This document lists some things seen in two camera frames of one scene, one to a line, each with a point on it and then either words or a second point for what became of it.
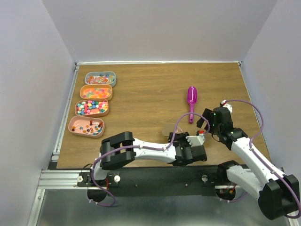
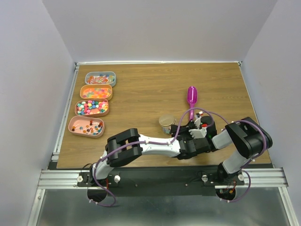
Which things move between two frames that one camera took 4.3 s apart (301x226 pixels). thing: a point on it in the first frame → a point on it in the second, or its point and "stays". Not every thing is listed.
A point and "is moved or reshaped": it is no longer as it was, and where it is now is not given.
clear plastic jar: x=178 y=130 is moved or reshaped
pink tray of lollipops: x=86 y=126 stays
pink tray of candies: x=91 y=108 stays
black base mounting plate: x=161 y=181 stays
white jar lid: x=167 y=130 → x=166 y=120
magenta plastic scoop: x=192 y=95 stays
